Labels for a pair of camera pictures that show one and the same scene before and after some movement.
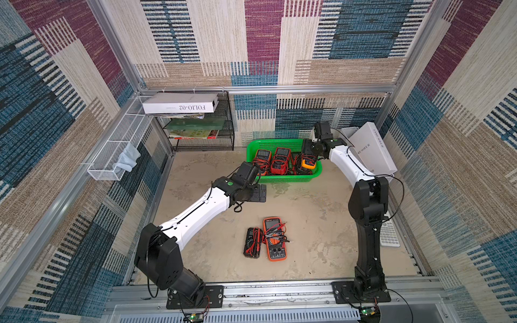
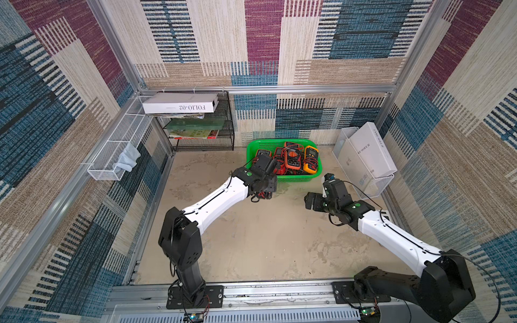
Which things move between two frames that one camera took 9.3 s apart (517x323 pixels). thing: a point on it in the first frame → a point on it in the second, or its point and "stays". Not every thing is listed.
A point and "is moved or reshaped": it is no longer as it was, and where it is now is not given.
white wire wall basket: x=130 y=128 stays
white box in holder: x=372 y=150 stays
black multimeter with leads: x=254 y=238 is moved or reshaped
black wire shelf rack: x=202 y=132 stays
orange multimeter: x=274 y=238 → x=293 y=159
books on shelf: x=195 y=128 stays
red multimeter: x=294 y=156 → x=289 y=145
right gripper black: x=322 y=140 → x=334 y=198
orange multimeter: x=262 y=161 stays
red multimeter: x=280 y=162 stays
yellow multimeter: x=308 y=161 stays
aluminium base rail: x=416 y=302 stays
